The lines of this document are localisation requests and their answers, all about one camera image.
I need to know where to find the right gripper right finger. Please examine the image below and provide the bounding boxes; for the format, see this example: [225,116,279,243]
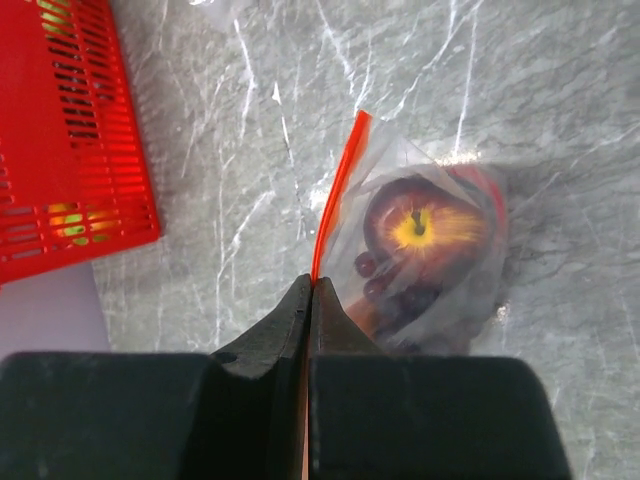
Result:
[308,279,572,479]

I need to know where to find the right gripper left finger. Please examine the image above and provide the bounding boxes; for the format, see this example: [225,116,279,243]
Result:
[1,275,312,479]

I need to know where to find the orange papaya slice toy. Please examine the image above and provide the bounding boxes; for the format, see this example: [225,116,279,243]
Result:
[345,297,381,339]

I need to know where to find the clear zip bag orange zipper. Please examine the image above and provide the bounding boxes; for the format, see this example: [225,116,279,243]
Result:
[311,111,508,356]

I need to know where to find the dark red apple toy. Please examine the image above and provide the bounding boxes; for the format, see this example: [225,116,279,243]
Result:
[363,175,492,284]

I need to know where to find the green guava toy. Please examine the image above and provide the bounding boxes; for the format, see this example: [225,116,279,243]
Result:
[48,203,120,246]

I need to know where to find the red plastic basket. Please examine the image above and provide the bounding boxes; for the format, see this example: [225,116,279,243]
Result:
[1,0,161,283]

